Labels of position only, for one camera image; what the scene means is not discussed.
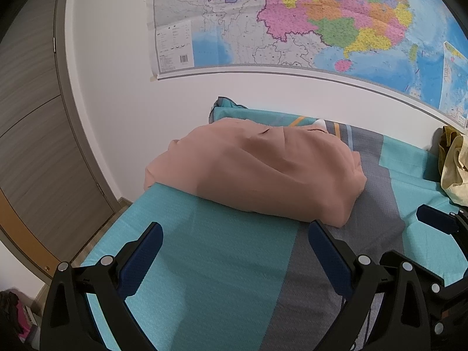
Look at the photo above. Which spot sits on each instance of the pink jacket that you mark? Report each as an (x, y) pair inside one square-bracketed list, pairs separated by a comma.
[(256, 168)]

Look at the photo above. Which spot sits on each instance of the colourful wall map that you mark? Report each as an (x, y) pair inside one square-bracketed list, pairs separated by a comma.
[(292, 14)]

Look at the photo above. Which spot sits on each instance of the teal grey patterned bed sheet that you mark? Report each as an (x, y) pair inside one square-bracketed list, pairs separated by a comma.
[(219, 263)]

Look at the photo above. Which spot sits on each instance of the cream yellow garment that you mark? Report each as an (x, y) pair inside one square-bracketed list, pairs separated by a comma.
[(455, 175)]

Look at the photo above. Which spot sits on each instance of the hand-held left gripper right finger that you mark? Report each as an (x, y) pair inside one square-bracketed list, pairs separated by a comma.
[(331, 261)]

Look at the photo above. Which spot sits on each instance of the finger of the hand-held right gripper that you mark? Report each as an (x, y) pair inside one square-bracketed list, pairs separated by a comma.
[(437, 219), (433, 285)]

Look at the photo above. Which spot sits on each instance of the pink object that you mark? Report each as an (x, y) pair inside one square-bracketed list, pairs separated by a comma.
[(23, 318)]

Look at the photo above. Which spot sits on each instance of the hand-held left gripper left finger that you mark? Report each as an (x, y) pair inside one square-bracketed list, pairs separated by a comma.
[(140, 259)]

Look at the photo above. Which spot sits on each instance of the grey wooden door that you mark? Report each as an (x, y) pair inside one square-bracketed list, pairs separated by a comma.
[(36, 135)]

